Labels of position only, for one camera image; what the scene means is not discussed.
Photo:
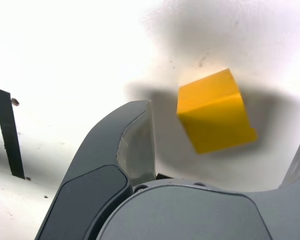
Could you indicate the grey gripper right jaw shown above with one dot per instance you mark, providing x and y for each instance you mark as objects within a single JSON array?
[{"x": 190, "y": 215}]

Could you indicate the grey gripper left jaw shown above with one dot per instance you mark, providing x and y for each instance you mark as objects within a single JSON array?
[{"x": 100, "y": 150}]

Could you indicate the yellow cube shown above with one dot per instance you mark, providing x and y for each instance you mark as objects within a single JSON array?
[{"x": 215, "y": 117}]

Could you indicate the black tape strip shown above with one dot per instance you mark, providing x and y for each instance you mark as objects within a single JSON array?
[{"x": 7, "y": 130}]

